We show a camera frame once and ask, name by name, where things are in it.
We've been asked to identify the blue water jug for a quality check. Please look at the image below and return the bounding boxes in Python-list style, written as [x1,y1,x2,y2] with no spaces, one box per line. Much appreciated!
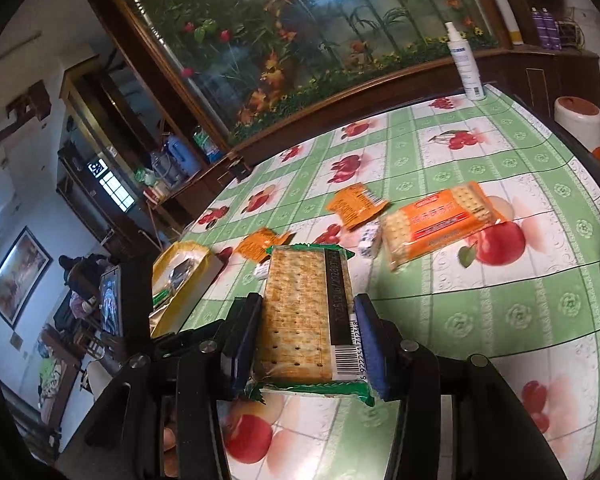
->
[164,134,200,177]

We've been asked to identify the purple bottles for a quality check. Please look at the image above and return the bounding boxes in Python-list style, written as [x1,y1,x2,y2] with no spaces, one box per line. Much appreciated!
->
[531,6,562,51]

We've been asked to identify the white spray bottle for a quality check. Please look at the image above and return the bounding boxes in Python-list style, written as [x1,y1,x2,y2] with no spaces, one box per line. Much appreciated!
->
[445,22,486,101]

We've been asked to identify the silver foil snack pack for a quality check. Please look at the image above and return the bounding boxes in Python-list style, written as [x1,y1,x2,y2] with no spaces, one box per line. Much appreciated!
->
[169,258,196,292]

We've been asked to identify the framed wall painting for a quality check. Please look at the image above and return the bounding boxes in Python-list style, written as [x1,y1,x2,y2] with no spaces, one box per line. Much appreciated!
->
[0,226,53,328]

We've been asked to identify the seated person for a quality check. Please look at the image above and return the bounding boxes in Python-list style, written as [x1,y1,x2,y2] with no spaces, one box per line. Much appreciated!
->
[58,254,112,320]

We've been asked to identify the orange cracker pack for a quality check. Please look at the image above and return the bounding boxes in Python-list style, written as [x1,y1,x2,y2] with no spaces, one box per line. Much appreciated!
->
[380,181,506,271]

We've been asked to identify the orange snack sachet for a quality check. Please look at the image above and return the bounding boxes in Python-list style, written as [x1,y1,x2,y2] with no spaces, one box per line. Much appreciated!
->
[235,228,294,263]
[325,183,389,231]

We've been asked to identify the yellow tray box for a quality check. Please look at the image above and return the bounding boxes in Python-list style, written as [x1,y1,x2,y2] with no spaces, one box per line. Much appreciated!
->
[149,240,223,338]

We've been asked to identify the white orange stool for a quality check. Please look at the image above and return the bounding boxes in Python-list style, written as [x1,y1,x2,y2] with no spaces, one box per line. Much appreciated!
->
[554,96,600,161]

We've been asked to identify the green tablecloth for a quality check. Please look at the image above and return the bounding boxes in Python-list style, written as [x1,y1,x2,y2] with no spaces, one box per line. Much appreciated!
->
[184,87,600,479]

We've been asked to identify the small white candy packet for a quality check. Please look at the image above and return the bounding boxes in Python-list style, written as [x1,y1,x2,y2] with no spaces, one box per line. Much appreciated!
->
[358,220,381,259]

